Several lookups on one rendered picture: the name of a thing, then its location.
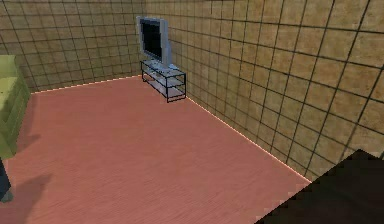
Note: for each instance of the dark blue furniture leg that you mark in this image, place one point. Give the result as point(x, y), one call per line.
point(4, 181)

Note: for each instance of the grey television set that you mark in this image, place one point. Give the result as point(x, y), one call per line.
point(153, 40)

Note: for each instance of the green sofa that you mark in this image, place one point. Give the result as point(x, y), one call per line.
point(10, 103)

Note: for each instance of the black glass television stand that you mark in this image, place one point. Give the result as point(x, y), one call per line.
point(165, 80)

